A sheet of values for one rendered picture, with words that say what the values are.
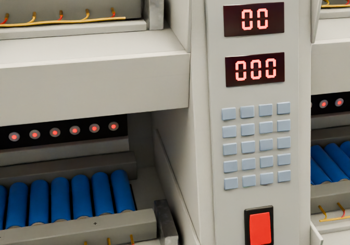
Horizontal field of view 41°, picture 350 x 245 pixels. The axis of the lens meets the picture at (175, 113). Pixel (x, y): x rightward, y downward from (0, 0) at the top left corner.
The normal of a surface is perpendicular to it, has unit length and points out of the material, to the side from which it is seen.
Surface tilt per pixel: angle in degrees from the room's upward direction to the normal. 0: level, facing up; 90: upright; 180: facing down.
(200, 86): 90
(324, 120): 108
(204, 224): 90
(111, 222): 18
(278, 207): 90
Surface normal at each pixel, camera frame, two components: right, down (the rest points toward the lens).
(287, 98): 0.21, 0.19
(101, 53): 0.01, -0.87
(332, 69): 0.22, 0.49
